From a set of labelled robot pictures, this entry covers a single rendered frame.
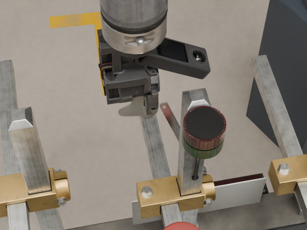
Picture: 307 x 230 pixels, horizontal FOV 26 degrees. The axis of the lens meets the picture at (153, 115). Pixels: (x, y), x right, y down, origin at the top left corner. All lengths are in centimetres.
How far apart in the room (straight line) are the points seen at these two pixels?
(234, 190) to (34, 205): 40
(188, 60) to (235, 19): 163
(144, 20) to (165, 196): 41
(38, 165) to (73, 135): 128
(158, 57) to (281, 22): 98
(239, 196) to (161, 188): 21
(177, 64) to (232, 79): 146
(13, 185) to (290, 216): 57
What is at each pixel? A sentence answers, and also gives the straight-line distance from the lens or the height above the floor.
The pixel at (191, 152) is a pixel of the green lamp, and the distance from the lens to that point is 94.
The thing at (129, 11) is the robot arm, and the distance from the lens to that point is 84.
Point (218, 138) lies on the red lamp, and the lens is 92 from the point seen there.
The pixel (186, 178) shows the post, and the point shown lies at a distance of 112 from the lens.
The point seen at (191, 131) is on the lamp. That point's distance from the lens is 92.
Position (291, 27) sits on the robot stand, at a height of 54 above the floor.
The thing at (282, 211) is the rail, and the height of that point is 70.
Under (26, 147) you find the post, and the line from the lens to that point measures 96.
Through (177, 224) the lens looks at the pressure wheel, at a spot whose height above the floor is 91.
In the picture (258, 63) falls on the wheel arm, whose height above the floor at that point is 86.
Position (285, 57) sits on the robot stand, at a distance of 196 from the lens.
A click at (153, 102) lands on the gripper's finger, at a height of 109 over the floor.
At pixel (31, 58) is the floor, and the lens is 250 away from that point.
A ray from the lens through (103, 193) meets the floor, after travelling 216.
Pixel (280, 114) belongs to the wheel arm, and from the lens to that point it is 130.
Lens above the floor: 191
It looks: 56 degrees down
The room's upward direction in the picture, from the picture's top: straight up
